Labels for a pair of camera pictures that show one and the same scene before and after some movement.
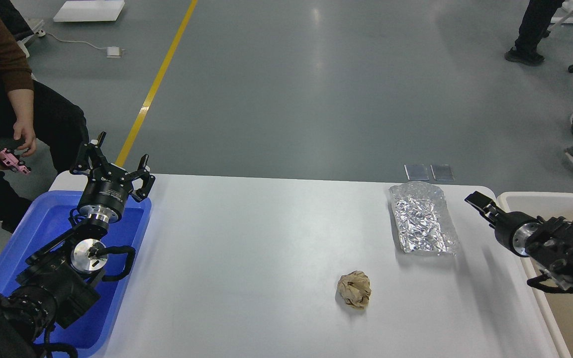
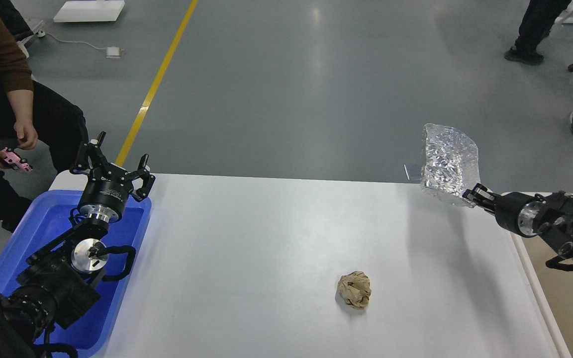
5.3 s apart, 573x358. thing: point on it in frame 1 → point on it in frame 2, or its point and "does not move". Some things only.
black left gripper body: (103, 195) does not move
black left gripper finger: (147, 179) does not move
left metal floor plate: (416, 171) does not move
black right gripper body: (511, 230) → (516, 211)
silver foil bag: (423, 221) → (450, 165)
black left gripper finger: (91, 155) does not move
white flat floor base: (89, 10) does not move
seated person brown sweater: (7, 107) does not move
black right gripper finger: (481, 201) → (482, 190)
